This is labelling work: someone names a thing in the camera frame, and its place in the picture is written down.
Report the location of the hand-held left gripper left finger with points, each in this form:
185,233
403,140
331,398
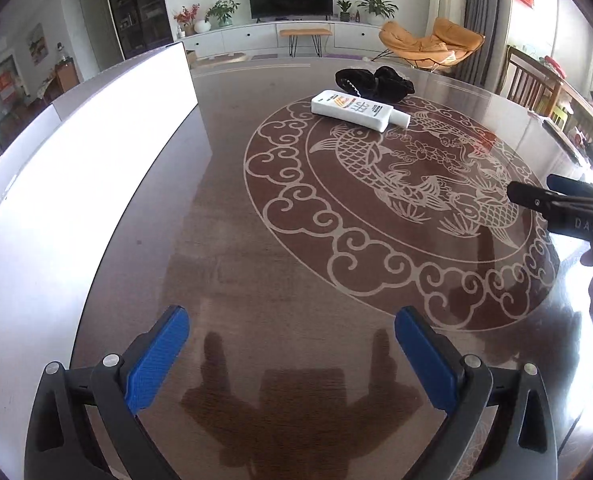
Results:
156,360

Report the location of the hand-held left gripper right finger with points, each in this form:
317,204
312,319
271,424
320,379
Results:
426,365

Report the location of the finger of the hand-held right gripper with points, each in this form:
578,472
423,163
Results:
568,184
536,199

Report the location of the brown patterned desktop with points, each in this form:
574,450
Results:
276,285

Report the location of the dark flat object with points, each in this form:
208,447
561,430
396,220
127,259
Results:
561,135

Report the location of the cluttered wooden table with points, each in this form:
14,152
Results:
571,92

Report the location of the slatted wooden chair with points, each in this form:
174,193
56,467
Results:
526,82

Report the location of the grey curtain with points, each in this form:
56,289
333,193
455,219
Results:
488,20

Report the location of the black velvet cloth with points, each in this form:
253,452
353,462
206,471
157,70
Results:
386,85

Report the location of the white plastic bottle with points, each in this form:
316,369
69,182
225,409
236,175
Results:
356,110

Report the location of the orange lounge chair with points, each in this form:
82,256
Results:
406,42

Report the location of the large-leaf potted plant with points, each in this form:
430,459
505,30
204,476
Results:
376,7

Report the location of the small potted plant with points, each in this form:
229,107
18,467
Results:
344,10

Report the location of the orange bench with black legs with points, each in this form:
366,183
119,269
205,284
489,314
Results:
306,32

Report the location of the red door poster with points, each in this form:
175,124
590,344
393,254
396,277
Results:
4,87

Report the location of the clear water jug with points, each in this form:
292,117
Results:
62,52

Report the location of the white television cabinet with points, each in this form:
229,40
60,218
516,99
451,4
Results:
256,37

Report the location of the round white vase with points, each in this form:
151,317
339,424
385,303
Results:
202,27

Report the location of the red flowers in vase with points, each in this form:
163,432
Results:
186,17

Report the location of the leafy green potted plant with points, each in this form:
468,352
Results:
221,12

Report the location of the dark glass display cabinet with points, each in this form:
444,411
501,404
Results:
136,5

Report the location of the framed wall painting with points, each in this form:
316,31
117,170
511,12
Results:
37,44

